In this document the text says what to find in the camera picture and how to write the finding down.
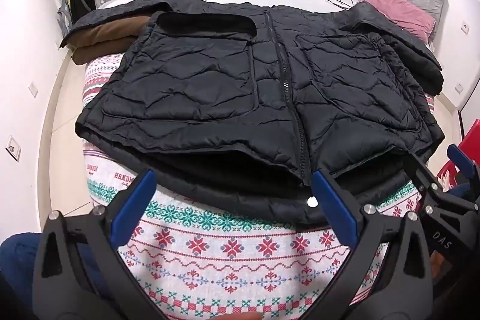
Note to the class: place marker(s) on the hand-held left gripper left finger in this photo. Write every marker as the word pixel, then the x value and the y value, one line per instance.
pixel 137 207

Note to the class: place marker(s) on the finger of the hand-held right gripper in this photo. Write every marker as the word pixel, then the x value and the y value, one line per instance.
pixel 422 173
pixel 461 160

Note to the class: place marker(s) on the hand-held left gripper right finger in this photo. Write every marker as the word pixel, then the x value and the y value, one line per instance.
pixel 333 200

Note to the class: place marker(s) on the black quilted jacket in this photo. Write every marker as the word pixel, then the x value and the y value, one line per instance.
pixel 210 87

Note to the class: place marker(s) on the red plastic chair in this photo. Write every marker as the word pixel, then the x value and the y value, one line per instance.
pixel 473 143

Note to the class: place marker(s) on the patterned knit blanket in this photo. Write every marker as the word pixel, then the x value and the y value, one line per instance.
pixel 225 248

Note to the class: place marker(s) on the person's leg in blue jeans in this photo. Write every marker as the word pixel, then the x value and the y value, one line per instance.
pixel 18 252

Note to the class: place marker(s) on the pink pillow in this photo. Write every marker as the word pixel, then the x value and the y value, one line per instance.
pixel 397 9

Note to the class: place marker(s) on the brown folded coat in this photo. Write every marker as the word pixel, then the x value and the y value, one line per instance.
pixel 105 39

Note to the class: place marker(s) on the white wall socket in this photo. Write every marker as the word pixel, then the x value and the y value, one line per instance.
pixel 33 89
pixel 13 147
pixel 459 87
pixel 465 27

